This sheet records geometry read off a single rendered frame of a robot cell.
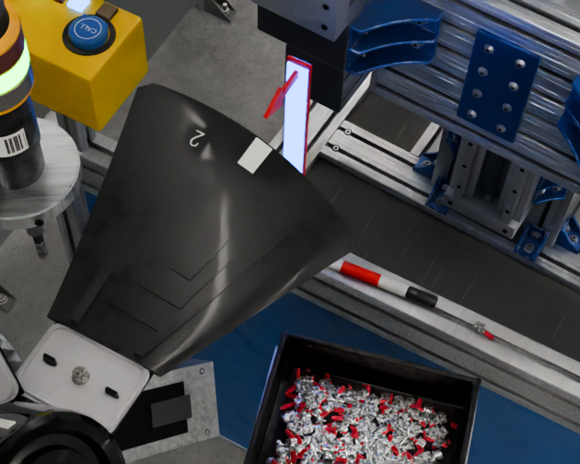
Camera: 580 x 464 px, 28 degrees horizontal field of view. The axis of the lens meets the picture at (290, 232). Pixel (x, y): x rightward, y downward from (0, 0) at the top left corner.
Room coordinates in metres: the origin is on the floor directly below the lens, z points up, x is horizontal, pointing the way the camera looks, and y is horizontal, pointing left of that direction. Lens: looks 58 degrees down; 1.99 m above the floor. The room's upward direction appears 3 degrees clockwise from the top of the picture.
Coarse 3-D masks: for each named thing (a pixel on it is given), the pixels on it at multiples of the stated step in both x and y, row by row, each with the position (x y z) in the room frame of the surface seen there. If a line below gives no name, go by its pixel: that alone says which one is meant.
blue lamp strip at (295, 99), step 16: (288, 64) 0.67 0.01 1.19; (304, 80) 0.66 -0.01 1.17; (288, 96) 0.67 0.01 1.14; (304, 96) 0.66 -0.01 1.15; (288, 112) 0.67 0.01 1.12; (304, 112) 0.66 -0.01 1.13; (288, 128) 0.67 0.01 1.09; (304, 128) 0.66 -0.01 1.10; (288, 144) 0.67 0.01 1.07; (288, 160) 0.67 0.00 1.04
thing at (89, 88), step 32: (32, 0) 0.84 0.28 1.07; (96, 0) 0.84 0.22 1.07; (32, 32) 0.79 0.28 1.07; (64, 32) 0.79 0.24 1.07; (128, 32) 0.80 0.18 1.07; (32, 64) 0.76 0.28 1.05; (64, 64) 0.75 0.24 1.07; (96, 64) 0.75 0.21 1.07; (128, 64) 0.79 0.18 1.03; (32, 96) 0.77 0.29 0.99; (64, 96) 0.75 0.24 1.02; (96, 96) 0.74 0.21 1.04; (128, 96) 0.78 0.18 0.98; (96, 128) 0.73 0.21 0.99
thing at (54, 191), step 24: (48, 144) 0.37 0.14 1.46; (72, 144) 0.37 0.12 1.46; (48, 168) 0.36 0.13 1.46; (72, 168) 0.36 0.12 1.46; (0, 192) 0.34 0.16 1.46; (24, 192) 0.34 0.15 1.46; (48, 192) 0.34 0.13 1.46; (72, 192) 0.35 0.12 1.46; (0, 216) 0.32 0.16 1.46; (24, 216) 0.33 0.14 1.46; (48, 216) 0.33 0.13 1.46
